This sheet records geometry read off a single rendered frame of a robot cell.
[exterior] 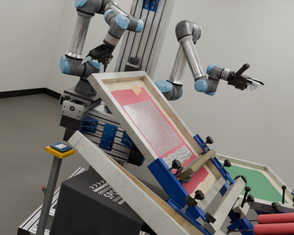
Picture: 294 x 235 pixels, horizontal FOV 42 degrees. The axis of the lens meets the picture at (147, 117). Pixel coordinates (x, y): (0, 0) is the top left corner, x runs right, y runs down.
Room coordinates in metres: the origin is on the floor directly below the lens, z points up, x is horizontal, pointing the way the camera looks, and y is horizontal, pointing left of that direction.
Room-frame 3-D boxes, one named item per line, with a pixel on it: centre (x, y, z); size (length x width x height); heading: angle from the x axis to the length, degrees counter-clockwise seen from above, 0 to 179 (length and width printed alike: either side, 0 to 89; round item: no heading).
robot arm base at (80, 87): (2.53, 0.45, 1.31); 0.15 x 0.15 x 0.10
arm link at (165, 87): (2.49, -0.05, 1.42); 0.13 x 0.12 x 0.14; 150
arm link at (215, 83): (2.45, -0.33, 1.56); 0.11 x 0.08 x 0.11; 150
